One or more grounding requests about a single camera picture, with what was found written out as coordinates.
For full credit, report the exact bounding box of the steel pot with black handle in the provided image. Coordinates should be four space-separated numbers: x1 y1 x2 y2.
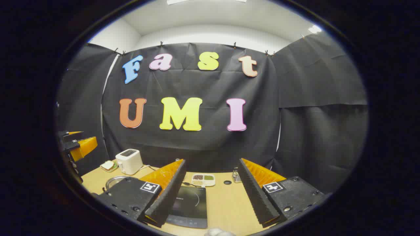
102 176 132 194

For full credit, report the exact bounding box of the white toaster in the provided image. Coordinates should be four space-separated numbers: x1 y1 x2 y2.
115 149 144 175

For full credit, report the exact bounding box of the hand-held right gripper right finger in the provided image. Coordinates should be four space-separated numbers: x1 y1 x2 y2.
238 158 325 228

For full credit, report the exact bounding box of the long ceiling light panel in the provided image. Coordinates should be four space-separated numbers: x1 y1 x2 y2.
167 0 247 5

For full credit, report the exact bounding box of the pale green tray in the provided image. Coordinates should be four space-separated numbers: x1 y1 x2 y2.
100 160 118 173

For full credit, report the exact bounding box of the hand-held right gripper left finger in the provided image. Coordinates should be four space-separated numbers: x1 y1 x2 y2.
97 159 187 228

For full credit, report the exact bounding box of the black induction cooktop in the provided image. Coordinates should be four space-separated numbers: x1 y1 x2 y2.
166 185 208 229

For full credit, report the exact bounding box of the white divided bean dish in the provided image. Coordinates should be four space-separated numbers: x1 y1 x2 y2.
191 173 216 187

